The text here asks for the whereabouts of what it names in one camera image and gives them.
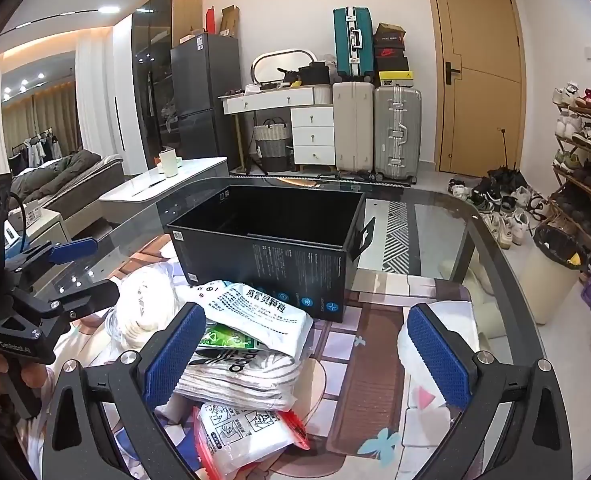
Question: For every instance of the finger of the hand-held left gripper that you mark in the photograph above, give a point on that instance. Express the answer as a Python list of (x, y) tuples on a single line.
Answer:
[(75, 251), (95, 297)]

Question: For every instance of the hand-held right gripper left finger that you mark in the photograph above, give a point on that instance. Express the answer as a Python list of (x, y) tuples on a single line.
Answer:
[(175, 355)]

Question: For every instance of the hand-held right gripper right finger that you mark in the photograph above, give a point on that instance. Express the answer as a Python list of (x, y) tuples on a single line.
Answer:
[(440, 360)]

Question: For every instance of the white cloth roll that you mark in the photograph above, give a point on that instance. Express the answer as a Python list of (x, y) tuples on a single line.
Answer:
[(133, 332)]

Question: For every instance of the green white sachet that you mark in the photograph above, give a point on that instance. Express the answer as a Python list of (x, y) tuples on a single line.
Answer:
[(230, 338)]

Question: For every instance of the white medicine packet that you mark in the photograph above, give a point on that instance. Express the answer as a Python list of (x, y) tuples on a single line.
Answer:
[(265, 317)]

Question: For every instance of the red zip plastic bag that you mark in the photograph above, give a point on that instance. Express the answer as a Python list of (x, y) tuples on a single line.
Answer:
[(235, 435)]

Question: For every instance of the black cardboard box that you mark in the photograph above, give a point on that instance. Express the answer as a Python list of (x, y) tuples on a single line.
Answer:
[(275, 270)]

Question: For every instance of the cream rounded object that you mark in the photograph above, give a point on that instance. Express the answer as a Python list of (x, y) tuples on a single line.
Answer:
[(490, 305)]

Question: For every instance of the printed cartoon table mat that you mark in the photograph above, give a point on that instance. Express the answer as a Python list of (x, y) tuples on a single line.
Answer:
[(365, 340)]

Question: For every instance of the white side table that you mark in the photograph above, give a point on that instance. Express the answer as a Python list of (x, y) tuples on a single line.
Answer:
[(145, 192)]

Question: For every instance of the cream cup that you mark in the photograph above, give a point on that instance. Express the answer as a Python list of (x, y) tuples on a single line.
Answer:
[(169, 164)]

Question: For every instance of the zigzag patterned doormat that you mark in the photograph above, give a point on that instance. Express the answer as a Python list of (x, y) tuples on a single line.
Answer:
[(395, 240)]

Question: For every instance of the beige trash bin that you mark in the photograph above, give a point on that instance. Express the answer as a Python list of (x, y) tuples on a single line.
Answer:
[(548, 285)]

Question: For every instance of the white curtain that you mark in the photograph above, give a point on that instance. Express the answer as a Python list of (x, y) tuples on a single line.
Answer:
[(92, 90)]

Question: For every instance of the pile of shoes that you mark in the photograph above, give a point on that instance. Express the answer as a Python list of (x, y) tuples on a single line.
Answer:
[(505, 210)]

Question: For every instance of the black umbrella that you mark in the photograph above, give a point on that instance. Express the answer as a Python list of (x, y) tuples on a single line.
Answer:
[(508, 180)]

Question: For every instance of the dark grey fridge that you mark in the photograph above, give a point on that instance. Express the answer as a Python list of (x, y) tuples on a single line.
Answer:
[(200, 95)]

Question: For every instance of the dark glass wardrobe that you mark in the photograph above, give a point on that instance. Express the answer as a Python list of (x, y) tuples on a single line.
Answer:
[(153, 50)]

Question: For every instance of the woven basket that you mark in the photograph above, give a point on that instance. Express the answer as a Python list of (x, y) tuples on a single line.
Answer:
[(272, 145)]

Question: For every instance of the silver suitcase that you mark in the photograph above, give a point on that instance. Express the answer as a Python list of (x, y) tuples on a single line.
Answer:
[(398, 130)]

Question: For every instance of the wooden shoe rack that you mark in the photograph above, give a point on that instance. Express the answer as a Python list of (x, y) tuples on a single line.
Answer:
[(590, 160)]

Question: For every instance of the beige suitcase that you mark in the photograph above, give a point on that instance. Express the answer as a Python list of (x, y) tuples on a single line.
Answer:
[(353, 125)]

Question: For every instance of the tan wooden door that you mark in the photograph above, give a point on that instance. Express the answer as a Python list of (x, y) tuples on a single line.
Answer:
[(475, 110)]

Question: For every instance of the white dresser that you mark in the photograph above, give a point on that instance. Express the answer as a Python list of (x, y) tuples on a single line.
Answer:
[(313, 130)]

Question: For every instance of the oval white mirror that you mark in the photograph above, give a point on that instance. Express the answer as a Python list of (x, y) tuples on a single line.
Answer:
[(275, 62)]

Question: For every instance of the flat cardboard piece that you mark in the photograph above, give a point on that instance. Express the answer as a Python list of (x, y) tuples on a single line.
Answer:
[(230, 22)]

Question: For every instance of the black yellow shoe box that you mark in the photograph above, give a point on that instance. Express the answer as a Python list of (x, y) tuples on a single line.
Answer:
[(398, 78)]

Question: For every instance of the black bag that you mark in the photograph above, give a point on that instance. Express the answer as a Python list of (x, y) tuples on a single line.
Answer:
[(315, 74)]

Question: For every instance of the black shoe box red logo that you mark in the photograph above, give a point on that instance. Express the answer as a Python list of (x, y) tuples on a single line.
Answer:
[(390, 55)]

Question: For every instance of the teal suitcase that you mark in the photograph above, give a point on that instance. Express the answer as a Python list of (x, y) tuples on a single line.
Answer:
[(348, 45)]

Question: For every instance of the brown shoe box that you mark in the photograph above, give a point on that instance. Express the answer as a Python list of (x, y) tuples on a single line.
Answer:
[(390, 30)]

